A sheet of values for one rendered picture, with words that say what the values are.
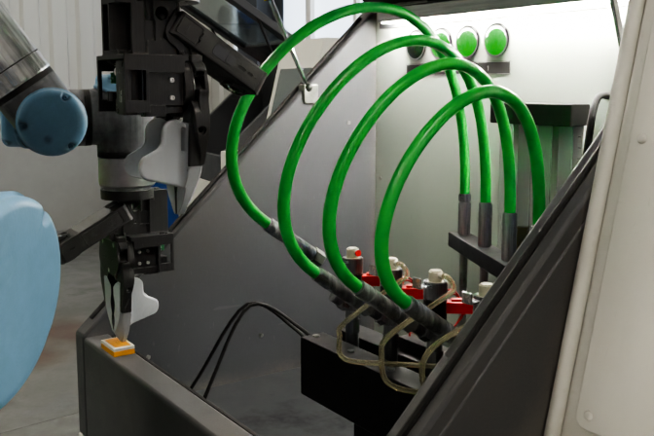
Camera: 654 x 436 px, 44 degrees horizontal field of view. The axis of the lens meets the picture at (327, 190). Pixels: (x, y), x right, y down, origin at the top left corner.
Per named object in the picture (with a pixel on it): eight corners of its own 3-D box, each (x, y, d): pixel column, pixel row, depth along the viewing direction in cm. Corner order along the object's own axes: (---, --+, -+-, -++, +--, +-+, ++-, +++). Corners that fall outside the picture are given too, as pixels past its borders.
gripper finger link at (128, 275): (135, 314, 109) (133, 249, 108) (125, 315, 108) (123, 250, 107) (123, 307, 113) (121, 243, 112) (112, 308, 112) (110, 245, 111)
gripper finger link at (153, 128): (121, 213, 79) (117, 118, 78) (177, 208, 82) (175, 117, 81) (132, 218, 77) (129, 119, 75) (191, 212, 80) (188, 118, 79)
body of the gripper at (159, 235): (175, 275, 113) (173, 188, 111) (115, 283, 108) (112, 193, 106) (153, 265, 119) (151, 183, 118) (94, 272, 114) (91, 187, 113)
